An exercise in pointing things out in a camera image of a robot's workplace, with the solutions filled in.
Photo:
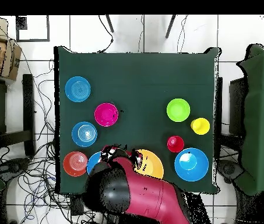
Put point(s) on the black table frame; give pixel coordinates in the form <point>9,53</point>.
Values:
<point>28,114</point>

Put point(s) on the small blue bowl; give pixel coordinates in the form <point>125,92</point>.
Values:
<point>77,89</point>
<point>84,134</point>

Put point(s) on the black tripod leg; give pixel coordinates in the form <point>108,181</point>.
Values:
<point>170,26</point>
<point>110,24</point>

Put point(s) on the red cup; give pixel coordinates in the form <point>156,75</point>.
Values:
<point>175,144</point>

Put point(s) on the large yellow bowl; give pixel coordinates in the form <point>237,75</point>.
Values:
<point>153,165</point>

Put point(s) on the black box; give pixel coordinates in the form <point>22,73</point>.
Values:
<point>236,107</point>

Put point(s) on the pink bowl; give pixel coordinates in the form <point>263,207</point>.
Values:
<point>106,114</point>

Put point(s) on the black power strip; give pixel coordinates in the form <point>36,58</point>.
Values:
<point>77,205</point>

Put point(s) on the large blue bowl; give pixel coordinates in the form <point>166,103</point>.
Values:
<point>191,164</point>
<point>93,161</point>

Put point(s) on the green bowl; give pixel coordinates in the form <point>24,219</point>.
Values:
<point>178,110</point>

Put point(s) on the cardboard box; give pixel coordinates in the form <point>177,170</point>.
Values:
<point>10,60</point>

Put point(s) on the yellow cup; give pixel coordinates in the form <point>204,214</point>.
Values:
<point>200,126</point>

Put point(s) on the orange bowl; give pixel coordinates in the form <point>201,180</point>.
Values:
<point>75,163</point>

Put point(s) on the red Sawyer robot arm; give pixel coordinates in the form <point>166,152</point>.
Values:
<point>150,198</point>

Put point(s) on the black stand base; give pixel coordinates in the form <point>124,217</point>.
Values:
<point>229,169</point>
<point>14,166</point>

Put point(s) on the black square frame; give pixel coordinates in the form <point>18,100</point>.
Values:
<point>21,23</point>

